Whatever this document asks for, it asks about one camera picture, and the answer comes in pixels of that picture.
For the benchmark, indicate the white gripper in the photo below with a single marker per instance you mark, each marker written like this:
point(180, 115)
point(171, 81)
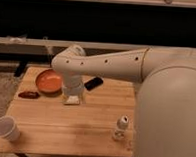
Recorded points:
point(72, 85)

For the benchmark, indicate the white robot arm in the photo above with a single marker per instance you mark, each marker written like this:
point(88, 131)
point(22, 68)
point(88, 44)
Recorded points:
point(165, 113)

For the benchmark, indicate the white sponge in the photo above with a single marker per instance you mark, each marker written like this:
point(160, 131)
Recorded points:
point(71, 100)

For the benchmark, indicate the orange bowl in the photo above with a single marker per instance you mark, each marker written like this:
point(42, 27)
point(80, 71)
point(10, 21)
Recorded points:
point(48, 81)

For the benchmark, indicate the black phone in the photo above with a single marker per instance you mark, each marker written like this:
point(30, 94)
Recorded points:
point(93, 83)

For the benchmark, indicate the wooden table board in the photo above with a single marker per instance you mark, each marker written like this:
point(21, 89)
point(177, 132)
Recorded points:
point(49, 127)

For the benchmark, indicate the small clear plastic bottle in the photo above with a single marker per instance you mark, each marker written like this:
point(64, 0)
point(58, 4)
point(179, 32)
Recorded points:
point(121, 126)

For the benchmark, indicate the white paper cup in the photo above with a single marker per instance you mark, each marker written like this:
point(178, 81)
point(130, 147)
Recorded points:
point(9, 129)

